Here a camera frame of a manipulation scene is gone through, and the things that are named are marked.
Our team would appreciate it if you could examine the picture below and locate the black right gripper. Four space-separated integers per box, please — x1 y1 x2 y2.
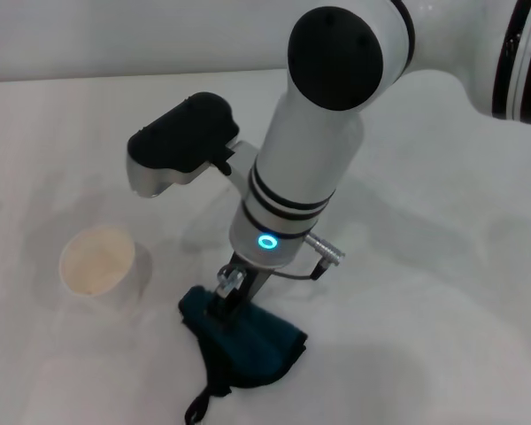
206 251 276 321

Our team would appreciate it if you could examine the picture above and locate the blue rag with black loop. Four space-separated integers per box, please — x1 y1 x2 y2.
178 285 310 425

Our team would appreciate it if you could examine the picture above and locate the white paper cup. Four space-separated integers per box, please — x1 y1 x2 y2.
58 224 154 312

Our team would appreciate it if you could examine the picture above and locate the silver clamp plug connector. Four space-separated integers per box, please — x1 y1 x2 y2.
215 263 248 298

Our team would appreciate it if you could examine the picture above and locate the thin black cable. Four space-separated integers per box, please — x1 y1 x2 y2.
269 259 325 282

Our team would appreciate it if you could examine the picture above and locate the silver cylindrical cable connector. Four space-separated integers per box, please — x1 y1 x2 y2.
304 234 347 263

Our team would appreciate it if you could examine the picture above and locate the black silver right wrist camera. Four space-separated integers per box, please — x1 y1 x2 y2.
126 91 260 198

